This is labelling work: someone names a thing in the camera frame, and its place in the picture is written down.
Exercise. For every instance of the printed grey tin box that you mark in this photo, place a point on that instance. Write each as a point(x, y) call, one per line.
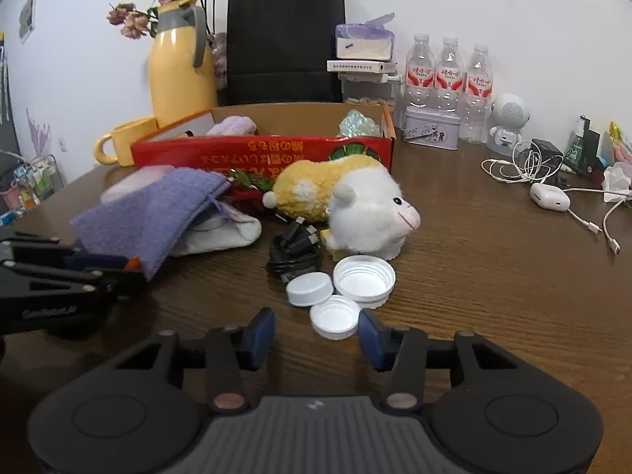
point(432, 131)

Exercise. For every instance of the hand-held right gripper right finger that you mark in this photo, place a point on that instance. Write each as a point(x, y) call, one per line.
point(373, 340)

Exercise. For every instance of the flat white box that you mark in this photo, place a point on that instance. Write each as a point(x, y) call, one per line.
point(360, 66)

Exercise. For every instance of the large white lid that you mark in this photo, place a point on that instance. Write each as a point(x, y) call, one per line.
point(364, 281)

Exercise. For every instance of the purple tissue pack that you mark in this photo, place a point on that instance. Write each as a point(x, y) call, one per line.
point(363, 42)

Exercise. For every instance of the clear water bottle red label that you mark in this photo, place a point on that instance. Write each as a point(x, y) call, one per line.
point(419, 71)
point(476, 94)
point(448, 71)

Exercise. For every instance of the yellow mug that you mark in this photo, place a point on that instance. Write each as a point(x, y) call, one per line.
point(126, 143)

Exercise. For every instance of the small white lid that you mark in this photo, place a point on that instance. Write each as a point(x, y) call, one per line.
point(308, 290)
point(334, 317)

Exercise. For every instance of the yellow thermos jug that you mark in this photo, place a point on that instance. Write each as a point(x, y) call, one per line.
point(177, 69)

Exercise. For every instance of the red cardboard box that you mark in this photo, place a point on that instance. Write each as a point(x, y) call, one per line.
point(217, 155)

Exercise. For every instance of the yellow white plush toy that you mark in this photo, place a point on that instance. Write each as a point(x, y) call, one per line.
point(355, 207)

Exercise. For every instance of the red green ornament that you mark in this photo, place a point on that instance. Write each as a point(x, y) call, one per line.
point(247, 190)

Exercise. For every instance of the crumpled white tissue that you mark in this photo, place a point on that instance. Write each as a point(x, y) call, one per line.
point(617, 180)

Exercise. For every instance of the colourful packets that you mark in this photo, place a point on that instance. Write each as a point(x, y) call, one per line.
point(619, 143)

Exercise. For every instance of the black stand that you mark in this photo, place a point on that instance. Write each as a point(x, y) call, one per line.
point(592, 148)

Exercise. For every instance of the white sock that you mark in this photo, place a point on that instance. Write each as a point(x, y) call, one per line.
point(227, 237)

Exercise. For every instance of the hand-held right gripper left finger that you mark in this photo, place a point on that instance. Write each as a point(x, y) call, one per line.
point(259, 338)

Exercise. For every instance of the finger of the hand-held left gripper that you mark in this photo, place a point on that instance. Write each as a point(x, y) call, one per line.
point(98, 260)
point(121, 286)

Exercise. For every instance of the white robot speaker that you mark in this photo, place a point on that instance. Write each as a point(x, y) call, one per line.
point(508, 113)

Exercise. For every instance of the green bubble wrap ball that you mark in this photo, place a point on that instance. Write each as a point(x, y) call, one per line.
point(359, 124)

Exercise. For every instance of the wall poster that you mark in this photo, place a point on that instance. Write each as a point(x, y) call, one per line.
point(28, 15)

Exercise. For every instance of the purple wall sticker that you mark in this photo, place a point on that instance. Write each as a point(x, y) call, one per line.
point(38, 136)

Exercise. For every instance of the green sanitizer bottle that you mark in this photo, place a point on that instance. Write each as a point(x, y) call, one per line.
point(575, 145)

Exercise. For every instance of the black charger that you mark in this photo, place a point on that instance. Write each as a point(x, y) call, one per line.
point(547, 154)

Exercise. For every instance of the clear plastic food container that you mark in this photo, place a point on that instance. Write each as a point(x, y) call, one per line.
point(365, 90)

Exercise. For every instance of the black paper bag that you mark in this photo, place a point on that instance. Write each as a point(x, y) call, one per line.
point(286, 34)

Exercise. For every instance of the purple towel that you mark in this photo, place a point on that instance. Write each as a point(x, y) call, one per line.
point(148, 212)

